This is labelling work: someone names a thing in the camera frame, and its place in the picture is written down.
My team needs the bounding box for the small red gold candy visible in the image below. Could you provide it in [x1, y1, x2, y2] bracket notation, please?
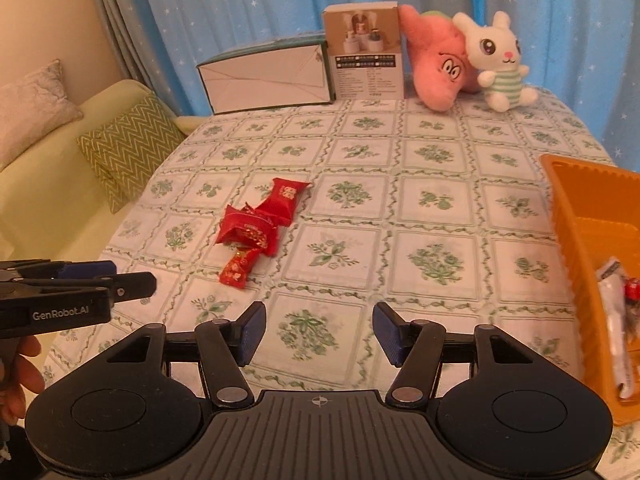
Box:
[219, 247, 262, 289]

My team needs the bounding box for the red snack packet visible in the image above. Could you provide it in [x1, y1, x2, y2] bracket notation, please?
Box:
[215, 205, 279, 257]

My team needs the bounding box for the red candy packet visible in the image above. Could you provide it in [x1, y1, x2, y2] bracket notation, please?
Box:
[255, 178, 310, 226]

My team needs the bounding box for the white clear snack wrapper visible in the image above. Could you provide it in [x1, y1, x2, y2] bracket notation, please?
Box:
[596, 257, 634, 400]

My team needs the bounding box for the person's left hand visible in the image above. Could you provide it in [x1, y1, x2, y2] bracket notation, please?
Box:
[1, 335, 46, 426]

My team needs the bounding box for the pale yellow sofa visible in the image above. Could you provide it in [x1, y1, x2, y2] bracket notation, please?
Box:
[0, 78, 208, 321]

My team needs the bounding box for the green zigzag cushion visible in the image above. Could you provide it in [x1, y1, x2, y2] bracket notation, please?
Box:
[77, 94, 184, 214]

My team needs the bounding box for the beige cushion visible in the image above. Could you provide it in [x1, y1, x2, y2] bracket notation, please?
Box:
[0, 58, 84, 170]

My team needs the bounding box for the green floral tablecloth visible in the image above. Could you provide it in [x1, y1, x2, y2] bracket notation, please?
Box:
[41, 84, 640, 466]

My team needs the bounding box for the orange plastic tray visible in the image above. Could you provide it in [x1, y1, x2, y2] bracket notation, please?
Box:
[540, 154, 639, 426]

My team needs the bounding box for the white flat cardboard box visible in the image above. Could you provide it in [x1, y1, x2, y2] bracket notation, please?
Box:
[196, 32, 335, 114]

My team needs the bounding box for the pink starfish plush toy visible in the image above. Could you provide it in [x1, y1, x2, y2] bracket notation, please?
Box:
[398, 4, 480, 112]

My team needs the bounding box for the white bunny plush toy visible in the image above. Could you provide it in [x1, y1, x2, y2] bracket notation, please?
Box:
[452, 11, 538, 113]

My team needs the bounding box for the brown white product box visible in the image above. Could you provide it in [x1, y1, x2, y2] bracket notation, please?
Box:
[322, 1, 405, 100]

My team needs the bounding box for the blue star curtain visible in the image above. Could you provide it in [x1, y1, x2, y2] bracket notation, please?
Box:
[84, 0, 640, 172]

